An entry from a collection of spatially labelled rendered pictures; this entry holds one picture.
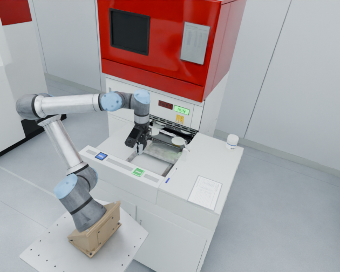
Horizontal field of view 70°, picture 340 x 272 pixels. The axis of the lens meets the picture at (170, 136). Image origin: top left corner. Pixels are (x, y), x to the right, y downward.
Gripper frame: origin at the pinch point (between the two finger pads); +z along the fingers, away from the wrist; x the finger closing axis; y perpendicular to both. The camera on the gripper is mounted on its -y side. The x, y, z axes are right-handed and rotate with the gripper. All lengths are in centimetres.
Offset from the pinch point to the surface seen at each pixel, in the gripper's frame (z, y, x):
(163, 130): 21, 54, 10
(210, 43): -49, 54, -14
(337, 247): 111, 96, -155
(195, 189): 13.8, 5.3, -33.5
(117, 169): 14.7, -3.5, 11.4
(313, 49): -27, 207, -80
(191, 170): 14.2, 18.4, -26.2
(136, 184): 19.5, -4.0, -1.7
